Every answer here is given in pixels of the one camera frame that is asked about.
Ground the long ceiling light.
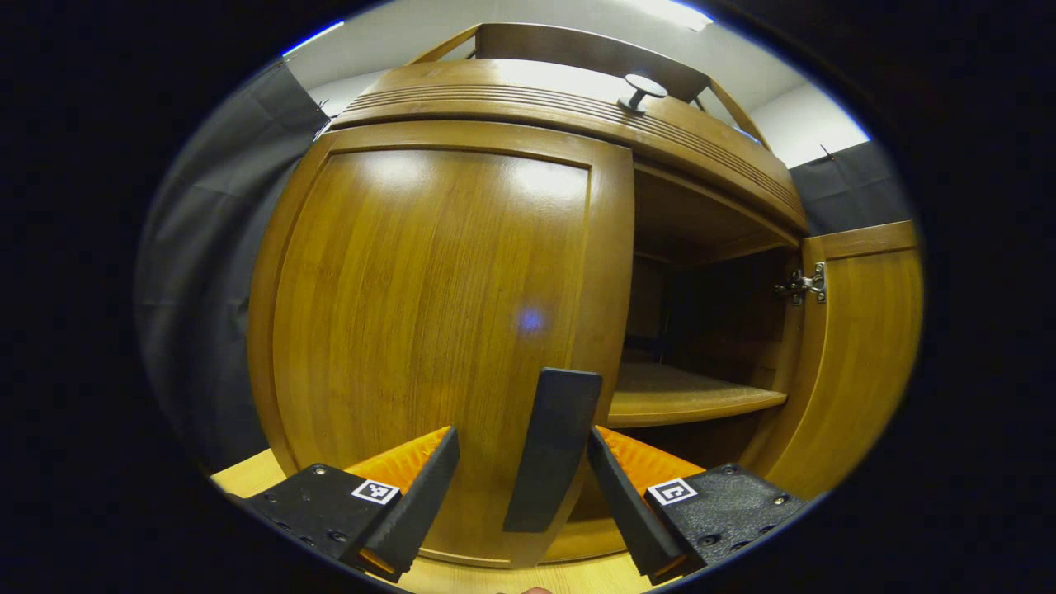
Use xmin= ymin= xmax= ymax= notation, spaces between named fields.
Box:
xmin=280 ymin=21 xmax=346 ymax=57

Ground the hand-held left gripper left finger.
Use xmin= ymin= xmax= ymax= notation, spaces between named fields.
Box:
xmin=227 ymin=426 xmax=460 ymax=582

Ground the black door handle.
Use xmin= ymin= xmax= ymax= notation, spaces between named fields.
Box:
xmin=503 ymin=368 xmax=603 ymax=534

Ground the wooden ribbed drawer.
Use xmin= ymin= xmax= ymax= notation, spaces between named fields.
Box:
xmin=330 ymin=59 xmax=809 ymax=234

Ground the wooden inner shelf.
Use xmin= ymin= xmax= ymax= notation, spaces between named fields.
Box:
xmin=608 ymin=363 xmax=789 ymax=428

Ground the wooden double-door shoe cabinet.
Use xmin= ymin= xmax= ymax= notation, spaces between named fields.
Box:
xmin=330 ymin=22 xmax=826 ymax=566

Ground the metal door hinge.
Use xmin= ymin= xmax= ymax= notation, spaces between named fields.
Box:
xmin=774 ymin=262 xmax=827 ymax=306

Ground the black round drawer knob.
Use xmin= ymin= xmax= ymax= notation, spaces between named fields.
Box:
xmin=617 ymin=74 xmax=669 ymax=115

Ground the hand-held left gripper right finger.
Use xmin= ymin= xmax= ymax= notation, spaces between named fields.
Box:
xmin=587 ymin=426 xmax=813 ymax=585

